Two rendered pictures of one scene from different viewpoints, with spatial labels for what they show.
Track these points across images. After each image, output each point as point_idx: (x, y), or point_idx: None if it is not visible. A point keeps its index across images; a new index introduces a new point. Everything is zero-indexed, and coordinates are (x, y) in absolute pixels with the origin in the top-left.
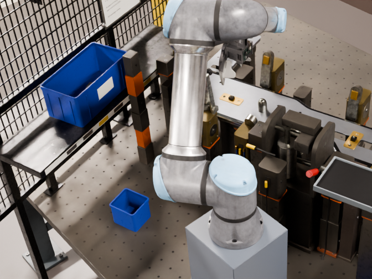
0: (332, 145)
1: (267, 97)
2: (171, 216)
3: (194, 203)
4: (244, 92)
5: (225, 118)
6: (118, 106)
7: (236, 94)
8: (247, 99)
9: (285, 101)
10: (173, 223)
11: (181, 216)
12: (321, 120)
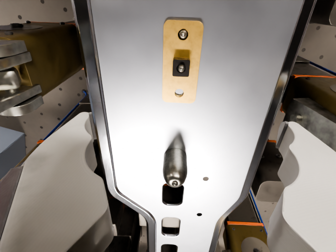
0: None
1: (227, 150)
2: (17, 1)
3: (62, 21)
4: (230, 86)
5: (89, 93)
6: None
7: (210, 67)
8: (199, 110)
9: (228, 184)
10: (11, 14)
11: (31, 17)
12: (191, 242)
